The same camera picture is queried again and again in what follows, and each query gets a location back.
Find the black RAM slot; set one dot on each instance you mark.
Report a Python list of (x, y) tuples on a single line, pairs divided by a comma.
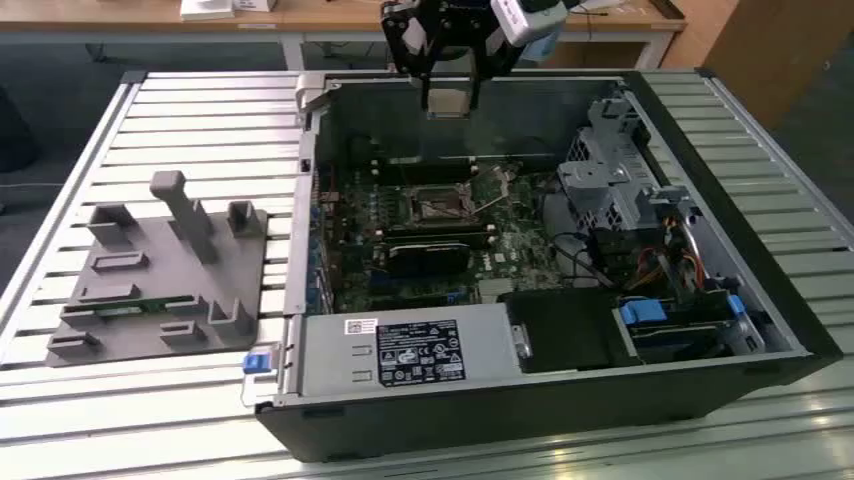
[(434, 161), (434, 167), (434, 180), (434, 174)]

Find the green RAM stick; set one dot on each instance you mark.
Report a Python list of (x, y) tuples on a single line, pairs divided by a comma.
[(163, 302)]

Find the black hard disk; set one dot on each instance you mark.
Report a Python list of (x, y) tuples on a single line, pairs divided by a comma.
[(674, 342)]

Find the silver power supply unit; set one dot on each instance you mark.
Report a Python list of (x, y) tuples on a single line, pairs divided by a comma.
[(334, 360)]

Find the brown wooden cabinet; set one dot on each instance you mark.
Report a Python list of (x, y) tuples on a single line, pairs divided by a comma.
[(767, 50)]

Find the thin metal locking lever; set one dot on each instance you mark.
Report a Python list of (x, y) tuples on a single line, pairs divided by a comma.
[(490, 203)]

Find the pale blue teach pendant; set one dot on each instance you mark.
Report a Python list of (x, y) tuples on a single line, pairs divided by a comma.
[(542, 50)]

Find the silver metal drive cage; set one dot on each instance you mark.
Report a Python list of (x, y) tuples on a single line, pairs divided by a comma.
[(601, 195)]

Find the black graphics card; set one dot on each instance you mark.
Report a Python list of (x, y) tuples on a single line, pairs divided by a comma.
[(427, 260)]

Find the blue disk carrier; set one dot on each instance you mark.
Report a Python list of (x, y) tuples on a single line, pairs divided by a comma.
[(643, 312)]

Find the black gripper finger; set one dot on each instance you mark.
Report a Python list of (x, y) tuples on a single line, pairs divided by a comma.
[(393, 50), (505, 62)]

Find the white paper sheets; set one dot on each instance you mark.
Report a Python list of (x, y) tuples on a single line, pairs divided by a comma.
[(621, 7)]

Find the small silver heat sink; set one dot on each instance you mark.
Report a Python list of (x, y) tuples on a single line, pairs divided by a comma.
[(499, 290)]

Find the black open PC case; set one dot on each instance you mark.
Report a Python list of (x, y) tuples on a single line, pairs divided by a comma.
[(467, 430)]

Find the black table corner cap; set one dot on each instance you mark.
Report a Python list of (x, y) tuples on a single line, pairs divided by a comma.
[(706, 72), (134, 77)]

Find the white cardboard box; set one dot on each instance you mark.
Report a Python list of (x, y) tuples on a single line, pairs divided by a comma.
[(254, 5), (207, 10)]

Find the black plastic shroud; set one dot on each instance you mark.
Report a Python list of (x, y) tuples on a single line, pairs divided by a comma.
[(567, 330)]

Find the grey parts rack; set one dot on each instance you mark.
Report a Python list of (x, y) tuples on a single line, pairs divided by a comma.
[(134, 335)]

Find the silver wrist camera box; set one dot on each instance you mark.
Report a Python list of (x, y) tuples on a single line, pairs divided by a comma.
[(523, 22)]

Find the green motherboard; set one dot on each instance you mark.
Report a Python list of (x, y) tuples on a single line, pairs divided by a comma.
[(521, 250)]

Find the grey case hinge bracket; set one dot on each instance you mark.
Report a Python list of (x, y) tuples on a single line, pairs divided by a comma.
[(310, 92)]

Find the wooden desk white legs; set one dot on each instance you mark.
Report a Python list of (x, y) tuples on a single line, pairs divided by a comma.
[(100, 25)]

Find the silver square CPU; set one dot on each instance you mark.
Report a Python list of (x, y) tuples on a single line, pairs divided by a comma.
[(449, 105)]

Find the small blue bay clip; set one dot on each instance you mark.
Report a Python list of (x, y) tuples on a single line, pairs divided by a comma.
[(735, 306)]

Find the blue case release latch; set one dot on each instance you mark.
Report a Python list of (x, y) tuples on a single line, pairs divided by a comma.
[(260, 362)]

